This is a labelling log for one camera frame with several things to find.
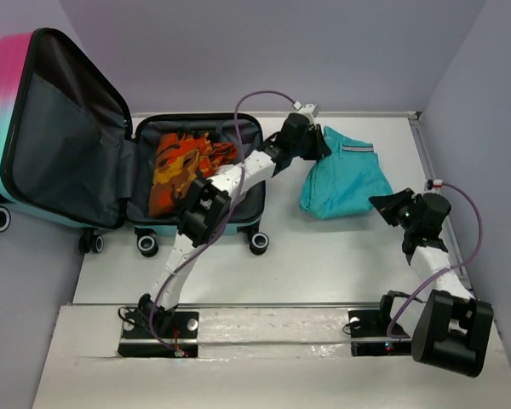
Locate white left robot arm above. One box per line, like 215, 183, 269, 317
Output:
137, 106, 330, 338

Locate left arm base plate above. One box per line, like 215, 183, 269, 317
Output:
117, 307, 199, 359

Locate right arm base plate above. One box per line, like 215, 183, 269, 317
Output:
342, 308, 411, 358

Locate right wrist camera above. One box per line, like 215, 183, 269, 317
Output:
425, 179, 443, 192

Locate teal shorts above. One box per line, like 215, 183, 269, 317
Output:
299, 126, 393, 220

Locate pink and teal suitcase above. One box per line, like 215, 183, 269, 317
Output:
0, 28, 263, 257

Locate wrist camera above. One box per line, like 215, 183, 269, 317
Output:
425, 179, 443, 192
292, 101, 321, 118

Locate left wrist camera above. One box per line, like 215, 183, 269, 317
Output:
292, 101, 321, 118

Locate orange camouflage pants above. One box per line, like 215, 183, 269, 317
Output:
148, 128, 238, 218

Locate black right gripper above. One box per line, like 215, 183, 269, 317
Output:
368, 187, 419, 232

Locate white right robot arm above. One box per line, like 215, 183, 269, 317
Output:
369, 181, 494, 377

